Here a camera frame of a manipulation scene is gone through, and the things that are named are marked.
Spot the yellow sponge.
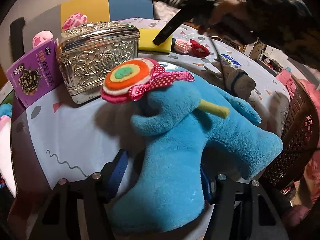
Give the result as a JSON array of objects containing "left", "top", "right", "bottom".
[{"left": 139, "top": 28, "right": 173, "bottom": 54}]

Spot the black rolled mat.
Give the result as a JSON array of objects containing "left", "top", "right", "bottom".
[{"left": 9, "top": 17, "right": 25, "bottom": 62}]

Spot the patterned plastic tablecloth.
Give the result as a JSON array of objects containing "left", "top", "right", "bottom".
[{"left": 0, "top": 17, "right": 292, "bottom": 240}]

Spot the grey yellow blue chair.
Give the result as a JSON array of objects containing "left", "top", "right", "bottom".
[{"left": 23, "top": 0, "right": 154, "bottom": 50}]

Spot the blue Tempo tissue pack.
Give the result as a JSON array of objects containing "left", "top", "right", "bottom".
[{"left": 220, "top": 54, "right": 241, "bottom": 68}]

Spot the ornate silver tissue box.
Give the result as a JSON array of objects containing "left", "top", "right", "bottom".
[{"left": 56, "top": 22, "right": 140, "bottom": 104}]

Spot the red christmas sock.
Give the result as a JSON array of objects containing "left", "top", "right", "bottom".
[{"left": 189, "top": 40, "right": 210, "bottom": 58}]

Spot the black haired doll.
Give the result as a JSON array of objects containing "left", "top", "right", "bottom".
[{"left": 198, "top": 0, "right": 319, "bottom": 70}]

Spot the wicker rattan chair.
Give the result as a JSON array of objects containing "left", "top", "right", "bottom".
[{"left": 259, "top": 77, "right": 319, "bottom": 191}]

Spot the large blue plush monster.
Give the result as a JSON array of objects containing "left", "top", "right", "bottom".
[{"left": 101, "top": 57, "right": 283, "bottom": 232}]

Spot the pink towel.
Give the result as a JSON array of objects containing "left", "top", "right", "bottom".
[{"left": 174, "top": 39, "right": 192, "bottom": 55}]

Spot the small blue bear pink dress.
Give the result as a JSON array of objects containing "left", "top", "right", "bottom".
[{"left": 1, "top": 103, "right": 12, "bottom": 133}]

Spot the purple snack box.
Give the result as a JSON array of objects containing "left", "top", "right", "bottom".
[{"left": 6, "top": 40, "right": 63, "bottom": 108}]

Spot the pink spotted plush toy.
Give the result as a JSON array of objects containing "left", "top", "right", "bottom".
[{"left": 32, "top": 12, "right": 87, "bottom": 48}]

